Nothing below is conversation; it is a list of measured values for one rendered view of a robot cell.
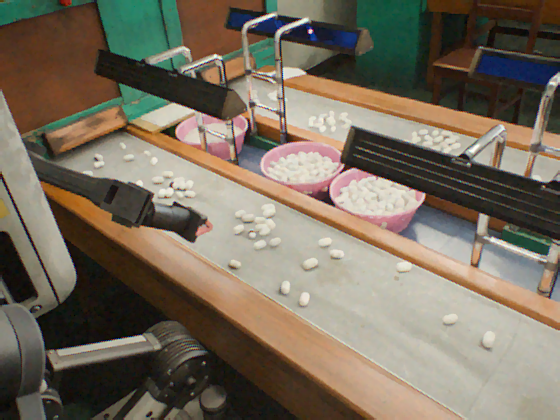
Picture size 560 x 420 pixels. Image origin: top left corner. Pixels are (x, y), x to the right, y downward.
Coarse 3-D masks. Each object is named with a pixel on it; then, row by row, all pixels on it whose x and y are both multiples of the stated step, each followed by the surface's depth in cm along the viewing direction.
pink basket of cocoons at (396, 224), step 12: (336, 180) 151; (348, 180) 155; (336, 192) 151; (420, 192) 145; (336, 204) 141; (360, 216) 137; (372, 216) 135; (384, 216) 134; (396, 216) 135; (408, 216) 139; (396, 228) 141
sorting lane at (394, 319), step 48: (144, 144) 186; (240, 192) 155; (240, 240) 135; (288, 240) 134; (336, 240) 132; (336, 288) 118; (384, 288) 117; (432, 288) 115; (336, 336) 106; (384, 336) 105; (432, 336) 104; (480, 336) 103; (528, 336) 103; (432, 384) 95; (480, 384) 95; (528, 384) 94
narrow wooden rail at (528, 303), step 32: (128, 128) 193; (192, 160) 171; (224, 160) 166; (256, 192) 154; (288, 192) 148; (352, 224) 133; (416, 256) 121; (448, 256) 120; (480, 288) 112; (512, 288) 110; (544, 320) 104
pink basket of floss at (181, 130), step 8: (192, 120) 195; (208, 120) 198; (232, 120) 196; (240, 120) 193; (176, 128) 188; (184, 128) 193; (192, 128) 196; (240, 128) 194; (176, 136) 184; (184, 136) 192; (240, 136) 182; (192, 144) 178; (200, 144) 177; (208, 144) 176; (224, 144) 179; (240, 144) 186; (216, 152) 181; (224, 152) 182
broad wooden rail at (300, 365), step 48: (48, 192) 158; (96, 240) 147; (144, 240) 134; (144, 288) 138; (192, 288) 118; (240, 288) 117; (240, 336) 109; (288, 336) 104; (288, 384) 104; (336, 384) 94; (384, 384) 93
